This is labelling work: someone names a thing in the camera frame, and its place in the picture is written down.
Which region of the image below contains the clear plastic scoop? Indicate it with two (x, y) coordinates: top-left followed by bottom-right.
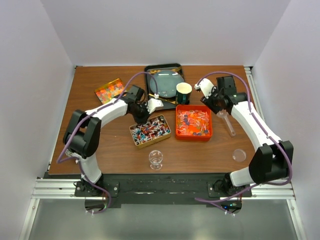
(216, 110), (236, 137)

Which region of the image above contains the orange tray of lollipops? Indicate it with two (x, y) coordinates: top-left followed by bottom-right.
(175, 104), (213, 142)

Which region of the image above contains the gold tin of gummy candies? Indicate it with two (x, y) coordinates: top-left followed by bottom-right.
(94, 78), (125, 105)

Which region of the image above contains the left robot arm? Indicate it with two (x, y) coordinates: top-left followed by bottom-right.
(57, 85), (163, 196)

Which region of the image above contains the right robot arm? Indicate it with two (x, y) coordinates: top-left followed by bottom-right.
(194, 72), (294, 197)

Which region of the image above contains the black serving tray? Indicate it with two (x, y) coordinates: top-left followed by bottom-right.
(144, 63), (186, 110)

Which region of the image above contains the gold knife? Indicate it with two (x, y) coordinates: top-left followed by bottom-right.
(148, 93), (176, 105)

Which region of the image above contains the dark green mug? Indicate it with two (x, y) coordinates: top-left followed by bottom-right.
(175, 82), (193, 105)

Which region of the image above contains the blue-grey ceramic plate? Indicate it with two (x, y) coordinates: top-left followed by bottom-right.
(148, 70), (185, 99)

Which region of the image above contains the gold fork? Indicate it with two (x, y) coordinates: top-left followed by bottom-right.
(147, 66), (182, 75)

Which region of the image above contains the clear glass jar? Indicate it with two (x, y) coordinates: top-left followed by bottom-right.
(148, 150), (163, 171)

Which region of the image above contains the clear round jar lid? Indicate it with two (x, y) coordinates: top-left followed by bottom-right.
(232, 149), (247, 163)

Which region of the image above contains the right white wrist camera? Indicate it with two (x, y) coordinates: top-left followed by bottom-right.
(194, 78), (215, 98)

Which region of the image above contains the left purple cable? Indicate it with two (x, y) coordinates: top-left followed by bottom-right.
(56, 71), (161, 215)

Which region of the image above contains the purple cable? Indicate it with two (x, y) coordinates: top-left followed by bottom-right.
(194, 71), (293, 213)
(56, 71), (161, 215)

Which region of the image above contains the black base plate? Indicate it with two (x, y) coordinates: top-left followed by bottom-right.
(43, 173), (253, 211)

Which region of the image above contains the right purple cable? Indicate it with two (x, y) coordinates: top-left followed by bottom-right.
(194, 71), (293, 213)

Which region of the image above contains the aluminium frame rail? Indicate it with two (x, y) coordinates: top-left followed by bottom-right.
(28, 66), (298, 240)

